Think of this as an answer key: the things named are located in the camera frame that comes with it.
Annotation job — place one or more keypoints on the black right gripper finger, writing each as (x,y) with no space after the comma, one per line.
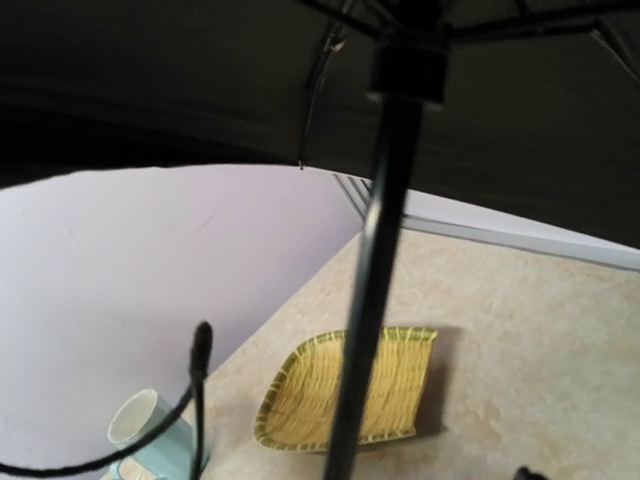
(524,473)

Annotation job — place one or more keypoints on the pink and black umbrella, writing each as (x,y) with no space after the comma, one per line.
(530,108)

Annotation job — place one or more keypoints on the yellow woven bamboo tray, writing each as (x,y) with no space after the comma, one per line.
(297,411)

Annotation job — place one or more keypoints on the light blue cup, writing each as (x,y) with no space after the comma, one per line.
(169,456)

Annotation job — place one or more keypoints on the left aluminium corner post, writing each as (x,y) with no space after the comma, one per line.
(357,191)

